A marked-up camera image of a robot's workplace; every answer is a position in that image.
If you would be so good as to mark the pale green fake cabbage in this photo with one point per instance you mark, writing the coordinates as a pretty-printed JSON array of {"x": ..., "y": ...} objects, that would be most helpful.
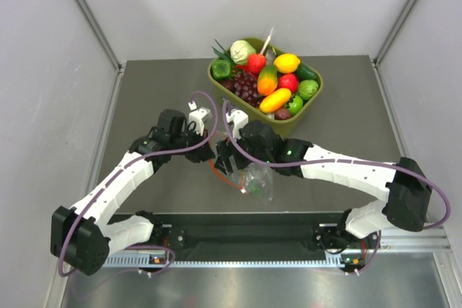
[{"x": 240, "y": 51}]

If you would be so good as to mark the yellow orange fake mango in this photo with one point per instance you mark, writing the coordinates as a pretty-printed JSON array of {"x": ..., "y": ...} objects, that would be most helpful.
[{"x": 275, "y": 100}]

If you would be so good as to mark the light green fake fruit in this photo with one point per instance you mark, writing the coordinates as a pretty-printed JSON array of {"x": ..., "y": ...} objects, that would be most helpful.
[{"x": 307, "y": 89}]

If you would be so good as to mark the bright green fake pepper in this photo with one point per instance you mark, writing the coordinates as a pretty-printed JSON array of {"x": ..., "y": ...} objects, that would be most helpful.
[{"x": 294, "y": 104}]

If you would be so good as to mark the clear zip top bag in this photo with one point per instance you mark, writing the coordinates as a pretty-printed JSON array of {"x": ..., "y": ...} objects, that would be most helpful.
[{"x": 241, "y": 179}]

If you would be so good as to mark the purple fake grapes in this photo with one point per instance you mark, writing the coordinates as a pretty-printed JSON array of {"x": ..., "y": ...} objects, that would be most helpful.
[{"x": 245, "y": 87}]

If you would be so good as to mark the red fake tomato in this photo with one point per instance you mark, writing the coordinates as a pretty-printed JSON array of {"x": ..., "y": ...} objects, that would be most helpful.
[{"x": 256, "y": 62}]

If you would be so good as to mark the green fake bell pepper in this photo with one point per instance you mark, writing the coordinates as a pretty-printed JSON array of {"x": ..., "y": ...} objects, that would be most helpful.
[{"x": 221, "y": 69}]

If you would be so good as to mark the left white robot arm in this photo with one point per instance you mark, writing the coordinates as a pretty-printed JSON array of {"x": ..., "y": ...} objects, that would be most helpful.
[{"x": 84, "y": 236}]

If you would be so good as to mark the yellow fake lemon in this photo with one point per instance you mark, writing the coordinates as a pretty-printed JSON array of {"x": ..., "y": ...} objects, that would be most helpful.
[{"x": 287, "y": 63}]

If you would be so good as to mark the red fake apple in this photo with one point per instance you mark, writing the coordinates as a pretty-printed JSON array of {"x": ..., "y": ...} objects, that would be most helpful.
[{"x": 288, "y": 81}]

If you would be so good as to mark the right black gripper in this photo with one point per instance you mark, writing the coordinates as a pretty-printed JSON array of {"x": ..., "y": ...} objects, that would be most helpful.
[{"x": 227, "y": 148}]

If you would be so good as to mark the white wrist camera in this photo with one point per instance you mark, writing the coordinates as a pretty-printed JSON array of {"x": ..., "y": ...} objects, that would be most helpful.
[
  {"x": 197, "y": 118},
  {"x": 235, "y": 120}
]

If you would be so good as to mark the dark green fake cucumber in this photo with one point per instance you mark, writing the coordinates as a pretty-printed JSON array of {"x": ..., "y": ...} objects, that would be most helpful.
[{"x": 304, "y": 72}]

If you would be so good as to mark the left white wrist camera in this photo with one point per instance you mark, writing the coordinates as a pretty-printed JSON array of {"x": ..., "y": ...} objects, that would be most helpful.
[{"x": 197, "y": 118}]

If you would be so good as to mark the dark purple fake plum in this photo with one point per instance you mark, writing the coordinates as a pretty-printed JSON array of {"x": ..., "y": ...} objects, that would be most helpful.
[{"x": 282, "y": 114}]

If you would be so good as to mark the red fake chili pepper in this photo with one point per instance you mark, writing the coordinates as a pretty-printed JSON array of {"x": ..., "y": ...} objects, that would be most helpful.
[{"x": 243, "y": 68}]

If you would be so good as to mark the grey slotted cable duct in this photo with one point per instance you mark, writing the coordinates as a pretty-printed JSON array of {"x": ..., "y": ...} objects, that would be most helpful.
[{"x": 150, "y": 259}]

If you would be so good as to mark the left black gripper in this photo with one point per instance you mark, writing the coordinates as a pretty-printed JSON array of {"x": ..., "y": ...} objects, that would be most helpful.
[{"x": 201, "y": 154}]

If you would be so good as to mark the olive green plastic bin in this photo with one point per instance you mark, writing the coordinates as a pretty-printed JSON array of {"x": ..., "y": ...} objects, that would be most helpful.
[{"x": 224, "y": 90}]

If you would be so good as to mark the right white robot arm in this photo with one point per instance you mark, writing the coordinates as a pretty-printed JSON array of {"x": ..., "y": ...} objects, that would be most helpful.
[{"x": 401, "y": 196}]

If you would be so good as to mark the fake green onion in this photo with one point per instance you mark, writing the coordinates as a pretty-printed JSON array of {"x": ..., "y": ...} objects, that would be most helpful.
[{"x": 222, "y": 53}]

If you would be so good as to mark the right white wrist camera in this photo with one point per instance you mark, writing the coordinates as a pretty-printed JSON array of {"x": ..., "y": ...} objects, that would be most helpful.
[{"x": 235, "y": 120}]

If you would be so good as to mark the orange green fake mango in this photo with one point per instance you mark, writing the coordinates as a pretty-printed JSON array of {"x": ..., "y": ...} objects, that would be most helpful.
[{"x": 267, "y": 80}]

